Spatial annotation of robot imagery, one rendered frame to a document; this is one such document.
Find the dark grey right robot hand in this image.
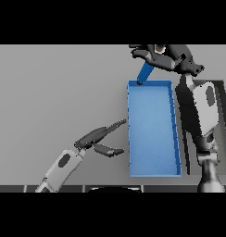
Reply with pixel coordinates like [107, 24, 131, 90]
[129, 44, 206, 77]

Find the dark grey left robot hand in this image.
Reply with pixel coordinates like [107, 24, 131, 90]
[73, 118, 128, 158]

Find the blue pipe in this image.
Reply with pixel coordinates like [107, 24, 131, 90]
[136, 44, 166, 86]

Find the blue bin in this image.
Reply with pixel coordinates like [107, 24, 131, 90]
[127, 79, 182, 178]

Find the dark grey bin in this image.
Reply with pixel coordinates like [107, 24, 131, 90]
[181, 79, 226, 177]

